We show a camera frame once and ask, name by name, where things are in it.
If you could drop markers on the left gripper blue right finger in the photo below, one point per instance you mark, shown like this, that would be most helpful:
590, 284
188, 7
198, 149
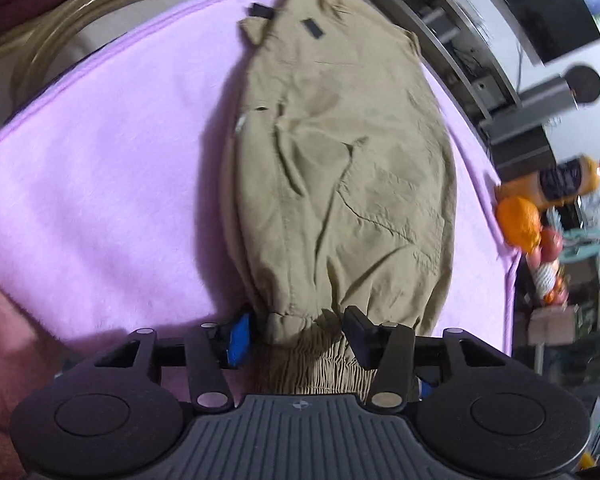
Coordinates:
387, 350

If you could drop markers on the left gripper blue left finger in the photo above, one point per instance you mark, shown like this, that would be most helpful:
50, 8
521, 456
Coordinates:
211, 349

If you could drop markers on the khaki pants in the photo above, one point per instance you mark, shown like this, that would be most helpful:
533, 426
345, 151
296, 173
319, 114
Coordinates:
338, 189

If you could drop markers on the white net wrapped fruit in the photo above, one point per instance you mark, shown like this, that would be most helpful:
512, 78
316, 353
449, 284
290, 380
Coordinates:
544, 278

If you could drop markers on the large orange fruit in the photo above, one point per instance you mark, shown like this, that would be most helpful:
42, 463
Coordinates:
520, 223

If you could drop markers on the pink purple towel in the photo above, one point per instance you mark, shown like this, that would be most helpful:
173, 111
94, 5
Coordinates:
109, 203

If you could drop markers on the pink fuzzy clothing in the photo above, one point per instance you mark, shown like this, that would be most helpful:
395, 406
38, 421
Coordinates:
29, 359

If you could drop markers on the upper red apple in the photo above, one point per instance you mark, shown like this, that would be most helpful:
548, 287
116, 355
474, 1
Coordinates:
551, 244

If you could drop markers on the orange juice bottle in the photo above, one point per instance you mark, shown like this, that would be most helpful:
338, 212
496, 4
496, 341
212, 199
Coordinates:
555, 186

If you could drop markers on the grey tower speaker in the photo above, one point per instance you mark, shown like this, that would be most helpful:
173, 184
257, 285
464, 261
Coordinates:
537, 104

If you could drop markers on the grey tv stand shelf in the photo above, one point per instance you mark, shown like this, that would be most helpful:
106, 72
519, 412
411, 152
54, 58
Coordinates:
455, 47

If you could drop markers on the black television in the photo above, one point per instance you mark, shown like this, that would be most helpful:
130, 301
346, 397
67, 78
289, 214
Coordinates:
554, 28

